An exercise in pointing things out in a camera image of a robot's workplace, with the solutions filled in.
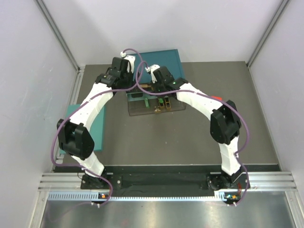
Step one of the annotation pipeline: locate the black gold lipstick horizontal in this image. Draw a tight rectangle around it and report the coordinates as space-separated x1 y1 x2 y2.
154 101 164 113

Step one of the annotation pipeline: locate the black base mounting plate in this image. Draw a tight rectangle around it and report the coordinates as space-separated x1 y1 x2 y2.
80 172 250 190

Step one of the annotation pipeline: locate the teal drawer organizer box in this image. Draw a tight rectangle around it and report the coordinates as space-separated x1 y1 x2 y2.
125 49 185 93

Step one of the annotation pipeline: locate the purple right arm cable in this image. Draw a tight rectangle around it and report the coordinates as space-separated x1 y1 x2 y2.
135 61 251 207

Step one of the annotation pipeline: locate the clear acrylic drawer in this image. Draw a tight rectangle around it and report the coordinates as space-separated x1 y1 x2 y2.
127 96 186 116
127 92 153 102

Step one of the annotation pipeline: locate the teal flat lid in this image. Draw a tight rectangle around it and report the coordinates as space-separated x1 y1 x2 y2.
64 104 106 152

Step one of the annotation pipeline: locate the aluminium frame rail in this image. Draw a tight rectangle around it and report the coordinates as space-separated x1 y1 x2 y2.
38 172 297 203

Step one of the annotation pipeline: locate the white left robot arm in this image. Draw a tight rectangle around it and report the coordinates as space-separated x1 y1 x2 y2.
57 52 136 188

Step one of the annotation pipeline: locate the orange red cube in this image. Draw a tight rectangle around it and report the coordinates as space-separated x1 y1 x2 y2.
211 96 222 101

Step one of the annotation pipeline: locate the dark green mascara tube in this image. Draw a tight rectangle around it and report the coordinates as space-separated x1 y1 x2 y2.
144 97 150 108

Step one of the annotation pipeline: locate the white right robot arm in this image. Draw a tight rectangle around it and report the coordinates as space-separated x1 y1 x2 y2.
145 64 241 190

